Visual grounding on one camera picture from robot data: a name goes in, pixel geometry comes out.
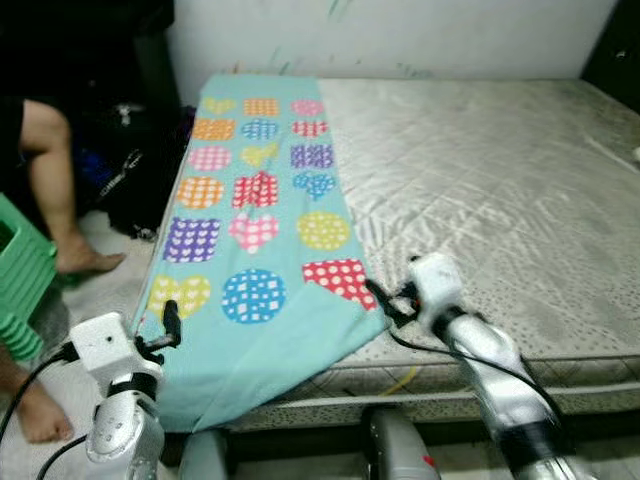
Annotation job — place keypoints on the black bed base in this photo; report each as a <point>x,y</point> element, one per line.
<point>300,440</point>

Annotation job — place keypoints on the person in blue shirt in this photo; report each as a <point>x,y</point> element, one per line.
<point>50,180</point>

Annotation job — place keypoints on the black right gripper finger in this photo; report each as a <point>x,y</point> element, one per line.
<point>378,296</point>

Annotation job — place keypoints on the silver robot leg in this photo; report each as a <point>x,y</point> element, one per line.
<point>400,450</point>
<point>205,458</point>

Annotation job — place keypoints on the black bag with white print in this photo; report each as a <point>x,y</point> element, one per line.
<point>140,190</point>

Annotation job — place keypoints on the green plastic stool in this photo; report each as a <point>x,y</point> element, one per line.
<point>20,280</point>

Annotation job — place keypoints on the teal blanket with colourful shapes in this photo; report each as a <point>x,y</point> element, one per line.
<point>260,330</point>

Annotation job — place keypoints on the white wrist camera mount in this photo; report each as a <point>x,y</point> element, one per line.
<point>100,345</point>
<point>435,280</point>

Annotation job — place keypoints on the silver robot right leg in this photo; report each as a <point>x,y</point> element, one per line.
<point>400,450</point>

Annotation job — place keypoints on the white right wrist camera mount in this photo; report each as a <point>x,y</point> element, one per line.
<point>435,280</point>

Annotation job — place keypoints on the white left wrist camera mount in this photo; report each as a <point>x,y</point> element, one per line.
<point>100,345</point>

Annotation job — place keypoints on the silver robot left leg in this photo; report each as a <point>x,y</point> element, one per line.
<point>205,458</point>

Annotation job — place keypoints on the white quilted mattress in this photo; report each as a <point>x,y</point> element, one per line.
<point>500,180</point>

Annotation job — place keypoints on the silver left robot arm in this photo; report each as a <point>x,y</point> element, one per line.
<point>125,435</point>

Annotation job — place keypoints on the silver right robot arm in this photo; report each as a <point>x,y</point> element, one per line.
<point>510,390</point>

